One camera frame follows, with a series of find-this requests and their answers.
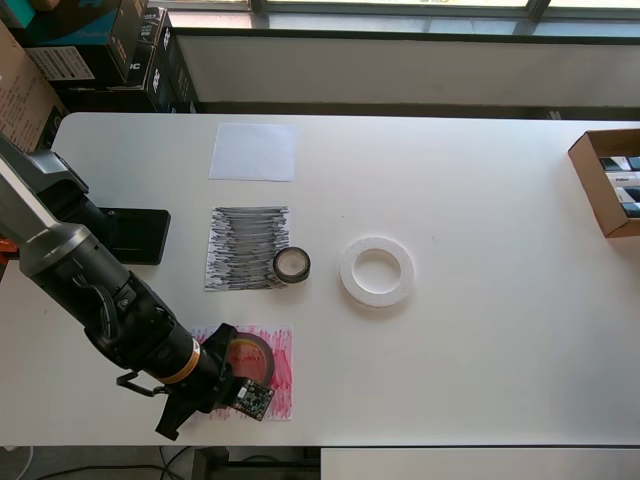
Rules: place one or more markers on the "teal black carton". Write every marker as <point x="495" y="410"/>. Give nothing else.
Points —
<point x="65" y="30"/>

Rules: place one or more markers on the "large brown cardboard box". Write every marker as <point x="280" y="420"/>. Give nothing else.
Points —
<point x="20" y="100"/>

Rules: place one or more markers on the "open brown cardboard tray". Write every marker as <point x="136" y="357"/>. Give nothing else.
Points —
<point x="595" y="200"/>

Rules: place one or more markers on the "small black tape roll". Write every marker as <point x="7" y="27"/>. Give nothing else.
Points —
<point x="292" y="277"/>

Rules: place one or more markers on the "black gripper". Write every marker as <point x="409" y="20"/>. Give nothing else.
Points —
<point x="220" y="350"/>

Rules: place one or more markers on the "small white printed box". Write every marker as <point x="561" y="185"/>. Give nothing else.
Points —
<point x="622" y="179"/>

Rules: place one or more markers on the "black scribbled paper sheet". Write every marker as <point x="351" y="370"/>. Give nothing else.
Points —
<point x="240" y="250"/>

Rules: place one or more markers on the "large white tape roll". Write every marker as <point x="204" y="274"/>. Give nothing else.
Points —
<point x="377" y="300"/>

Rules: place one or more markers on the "gray black Piper robot arm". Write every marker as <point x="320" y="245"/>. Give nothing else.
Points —
<point x="75" y="260"/>

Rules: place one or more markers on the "small wrist camera on bracket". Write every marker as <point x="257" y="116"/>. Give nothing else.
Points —
<point x="252" y="400"/>

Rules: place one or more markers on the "red tape roll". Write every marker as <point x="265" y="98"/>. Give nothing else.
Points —
<point x="270" y="367"/>

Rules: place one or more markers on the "dark window frame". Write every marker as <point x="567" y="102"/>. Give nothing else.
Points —
<point x="450" y="29"/>

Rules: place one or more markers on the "small black printed carton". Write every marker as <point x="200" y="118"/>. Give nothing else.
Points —
<point x="152" y="27"/>

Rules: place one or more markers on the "small black white box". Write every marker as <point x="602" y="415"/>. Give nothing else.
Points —
<point x="627" y="195"/>
<point x="612" y="163"/>
<point x="631" y="210"/>

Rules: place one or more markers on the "small gray bracket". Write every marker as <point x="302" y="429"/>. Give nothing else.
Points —
<point x="555" y="114"/>

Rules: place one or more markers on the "blank white paper sheet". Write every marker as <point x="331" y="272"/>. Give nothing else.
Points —
<point x="250" y="152"/>

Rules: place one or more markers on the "large black printed carton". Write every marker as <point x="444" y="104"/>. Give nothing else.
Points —
<point x="170" y="85"/>

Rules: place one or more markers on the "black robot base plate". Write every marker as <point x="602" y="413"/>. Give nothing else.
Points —
<point x="145" y="240"/>

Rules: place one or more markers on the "orange black clamp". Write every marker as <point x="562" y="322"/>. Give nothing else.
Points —
<point x="6" y="247"/>

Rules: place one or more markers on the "black table leg frame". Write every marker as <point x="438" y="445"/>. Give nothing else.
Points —
<point x="210" y="465"/>

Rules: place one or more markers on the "red scribbled paper sheet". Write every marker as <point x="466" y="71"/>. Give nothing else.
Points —
<point x="282" y="360"/>

